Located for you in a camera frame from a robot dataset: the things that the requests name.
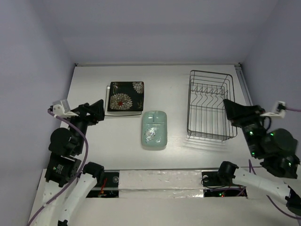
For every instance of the wire dish rack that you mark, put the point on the wire dish rack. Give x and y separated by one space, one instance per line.
206 114

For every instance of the light green divided plate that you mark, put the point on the light green divided plate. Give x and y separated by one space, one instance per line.
154 130

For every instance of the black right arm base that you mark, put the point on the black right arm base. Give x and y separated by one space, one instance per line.
210 179

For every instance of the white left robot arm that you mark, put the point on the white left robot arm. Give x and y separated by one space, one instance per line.
69 177

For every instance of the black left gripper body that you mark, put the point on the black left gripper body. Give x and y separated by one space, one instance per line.
94 117

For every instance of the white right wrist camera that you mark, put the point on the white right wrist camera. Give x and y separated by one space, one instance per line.
278 110

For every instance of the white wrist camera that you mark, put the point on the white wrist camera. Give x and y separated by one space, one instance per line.
278 110
62 109

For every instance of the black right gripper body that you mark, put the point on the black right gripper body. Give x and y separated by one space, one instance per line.
246 117

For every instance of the white foam block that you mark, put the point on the white foam block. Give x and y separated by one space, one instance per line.
160 180

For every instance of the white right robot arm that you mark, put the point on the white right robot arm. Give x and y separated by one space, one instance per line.
276 149

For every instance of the dark plate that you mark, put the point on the dark plate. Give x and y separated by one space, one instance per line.
126 96

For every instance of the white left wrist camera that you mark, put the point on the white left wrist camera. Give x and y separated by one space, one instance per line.
62 109

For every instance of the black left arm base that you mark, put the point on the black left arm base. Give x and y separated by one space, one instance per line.
111 179

